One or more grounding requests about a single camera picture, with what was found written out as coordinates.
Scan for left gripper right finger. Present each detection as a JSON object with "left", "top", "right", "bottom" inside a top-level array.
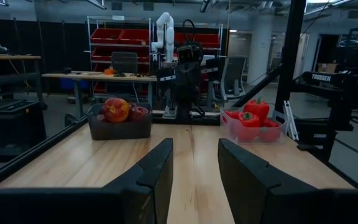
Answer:
[{"left": 218, "top": 138, "right": 358, "bottom": 224}]

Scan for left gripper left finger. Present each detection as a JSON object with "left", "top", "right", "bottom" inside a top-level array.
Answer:
[{"left": 0, "top": 138, "right": 174, "bottom": 224}]

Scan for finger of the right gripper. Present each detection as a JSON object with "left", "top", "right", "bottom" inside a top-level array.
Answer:
[
  {"left": 187, "top": 81, "right": 200, "bottom": 105},
  {"left": 176, "top": 81, "right": 188, "bottom": 105}
]

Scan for red and yellow apple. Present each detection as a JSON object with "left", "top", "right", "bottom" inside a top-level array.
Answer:
[{"left": 101, "top": 97, "right": 131, "bottom": 123}]

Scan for grey office chair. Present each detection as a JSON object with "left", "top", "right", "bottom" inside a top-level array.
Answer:
[{"left": 219, "top": 55, "right": 248, "bottom": 102}]

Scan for dark office chair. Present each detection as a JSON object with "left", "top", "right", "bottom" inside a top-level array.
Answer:
[{"left": 111, "top": 51, "right": 139, "bottom": 75}]

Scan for red storage bin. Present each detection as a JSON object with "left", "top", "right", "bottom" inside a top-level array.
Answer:
[
  {"left": 90, "top": 28, "right": 124, "bottom": 44},
  {"left": 119, "top": 29, "right": 150, "bottom": 45},
  {"left": 91, "top": 47, "right": 113, "bottom": 62},
  {"left": 194, "top": 33, "right": 221, "bottom": 49}
]

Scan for metal shelving rack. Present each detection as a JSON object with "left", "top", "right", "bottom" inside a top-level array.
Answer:
[{"left": 87, "top": 15, "right": 223, "bottom": 97}]

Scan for long wooden table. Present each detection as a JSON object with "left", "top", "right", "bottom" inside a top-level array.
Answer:
[{"left": 41, "top": 70, "right": 158, "bottom": 118}]

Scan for clear plastic container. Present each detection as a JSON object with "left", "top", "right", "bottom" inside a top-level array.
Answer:
[{"left": 219, "top": 107, "right": 288, "bottom": 145}]

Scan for dark grey plastic basket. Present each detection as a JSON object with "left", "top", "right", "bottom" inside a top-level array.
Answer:
[{"left": 86, "top": 102, "right": 153, "bottom": 141}]

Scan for blue bin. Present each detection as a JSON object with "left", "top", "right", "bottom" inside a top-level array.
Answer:
[{"left": 60, "top": 77, "right": 76, "bottom": 91}]

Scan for black equipment cart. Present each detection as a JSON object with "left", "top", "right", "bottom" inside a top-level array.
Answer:
[{"left": 0, "top": 98, "right": 48, "bottom": 162}]

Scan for cardboard box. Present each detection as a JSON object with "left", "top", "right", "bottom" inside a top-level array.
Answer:
[{"left": 317, "top": 62, "right": 338, "bottom": 74}]

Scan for wooden workbench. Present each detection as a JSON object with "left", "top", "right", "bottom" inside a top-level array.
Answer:
[{"left": 0, "top": 54, "right": 48, "bottom": 110}]

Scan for white metal bracket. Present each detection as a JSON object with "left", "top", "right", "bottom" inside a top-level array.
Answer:
[{"left": 283, "top": 100, "right": 300, "bottom": 141}]

